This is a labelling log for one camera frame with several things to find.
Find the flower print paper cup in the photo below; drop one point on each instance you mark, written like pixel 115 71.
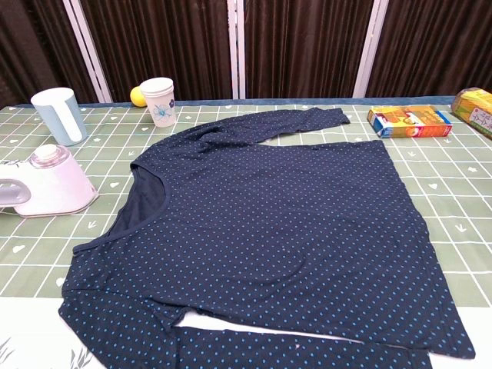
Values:
pixel 161 104

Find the light blue white pitcher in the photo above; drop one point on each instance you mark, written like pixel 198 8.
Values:
pixel 57 115

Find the white steam iron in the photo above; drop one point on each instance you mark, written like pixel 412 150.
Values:
pixel 57 184

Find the green patterned tablecloth table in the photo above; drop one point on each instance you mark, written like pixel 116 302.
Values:
pixel 442 200

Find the white partition frame post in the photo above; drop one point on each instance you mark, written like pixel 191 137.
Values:
pixel 237 50
pixel 371 46
pixel 86 50

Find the orange snack box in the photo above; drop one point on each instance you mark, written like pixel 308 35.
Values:
pixel 407 121

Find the navy polka dot shirt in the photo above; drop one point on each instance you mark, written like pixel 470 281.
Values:
pixel 269 215

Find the yellow ball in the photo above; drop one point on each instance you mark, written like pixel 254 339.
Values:
pixel 136 98

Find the green snack box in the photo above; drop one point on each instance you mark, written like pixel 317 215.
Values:
pixel 474 109

